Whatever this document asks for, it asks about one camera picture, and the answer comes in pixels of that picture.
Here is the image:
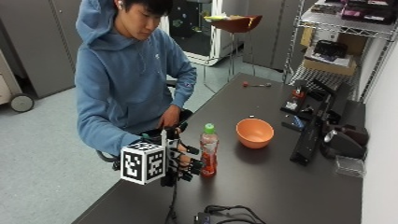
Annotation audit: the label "red drink bottle green cap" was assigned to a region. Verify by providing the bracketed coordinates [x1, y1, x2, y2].
[198, 122, 220, 179]

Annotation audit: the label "white cube with black markers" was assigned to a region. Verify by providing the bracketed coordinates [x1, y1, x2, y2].
[120, 141, 168, 186]

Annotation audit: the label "black power adapter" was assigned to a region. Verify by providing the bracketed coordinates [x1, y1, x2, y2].
[194, 211, 214, 224]

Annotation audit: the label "orange bowl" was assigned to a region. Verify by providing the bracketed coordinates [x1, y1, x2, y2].
[235, 118, 275, 149]

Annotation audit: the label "the person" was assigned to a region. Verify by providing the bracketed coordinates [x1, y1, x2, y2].
[73, 0, 200, 157]

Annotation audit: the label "white glass-door cabinet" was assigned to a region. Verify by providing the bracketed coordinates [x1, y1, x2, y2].
[160, 0, 228, 67]

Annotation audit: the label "black tray with red parts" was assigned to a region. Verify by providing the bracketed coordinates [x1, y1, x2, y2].
[279, 84, 310, 116]

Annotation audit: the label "orange bar stool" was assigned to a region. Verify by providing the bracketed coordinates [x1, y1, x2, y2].
[202, 14, 263, 93]

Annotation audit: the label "black round device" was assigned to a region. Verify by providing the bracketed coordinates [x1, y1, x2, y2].
[319, 129, 369, 161]

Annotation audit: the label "clear plastic box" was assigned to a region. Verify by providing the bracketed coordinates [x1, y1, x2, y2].
[333, 154, 367, 179]

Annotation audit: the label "grey tall cabinet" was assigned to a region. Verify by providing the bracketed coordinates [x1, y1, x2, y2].
[241, 0, 318, 72]

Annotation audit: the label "white cart with wheel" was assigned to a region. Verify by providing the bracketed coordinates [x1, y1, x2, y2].
[0, 49, 36, 114]

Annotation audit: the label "flat cardboard box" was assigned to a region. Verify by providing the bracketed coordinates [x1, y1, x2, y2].
[301, 57, 358, 77]

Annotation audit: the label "black pouch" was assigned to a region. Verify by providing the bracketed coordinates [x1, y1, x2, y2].
[313, 39, 350, 62]

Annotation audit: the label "dark boxes on shelf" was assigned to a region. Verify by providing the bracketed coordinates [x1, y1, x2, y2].
[310, 0, 398, 25]

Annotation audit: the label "black glove cable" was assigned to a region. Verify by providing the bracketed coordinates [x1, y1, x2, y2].
[164, 183, 180, 224]

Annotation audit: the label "red-handled screwdriver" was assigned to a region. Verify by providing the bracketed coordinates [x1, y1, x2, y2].
[241, 80, 274, 89]

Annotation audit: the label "metal wire shelf rack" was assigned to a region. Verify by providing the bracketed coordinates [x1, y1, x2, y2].
[282, 0, 398, 104]

